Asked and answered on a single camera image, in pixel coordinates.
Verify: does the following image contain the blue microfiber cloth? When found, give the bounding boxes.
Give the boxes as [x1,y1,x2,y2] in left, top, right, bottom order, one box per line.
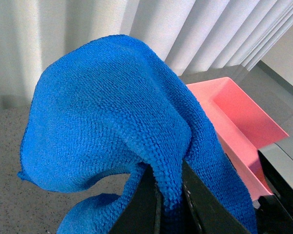
[18,35,257,234]

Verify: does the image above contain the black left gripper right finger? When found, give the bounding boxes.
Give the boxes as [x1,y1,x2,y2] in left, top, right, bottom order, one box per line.
[182,160,249,234]

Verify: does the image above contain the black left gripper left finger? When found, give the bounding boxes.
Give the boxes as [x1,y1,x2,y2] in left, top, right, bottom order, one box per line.
[109,165,162,234]

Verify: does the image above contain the white pleated curtain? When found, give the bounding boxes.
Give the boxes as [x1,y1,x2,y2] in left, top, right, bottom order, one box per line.
[0,0,293,109]

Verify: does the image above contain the pink plastic tray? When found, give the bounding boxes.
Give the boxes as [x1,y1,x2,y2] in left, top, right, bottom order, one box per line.
[187,77,289,200]

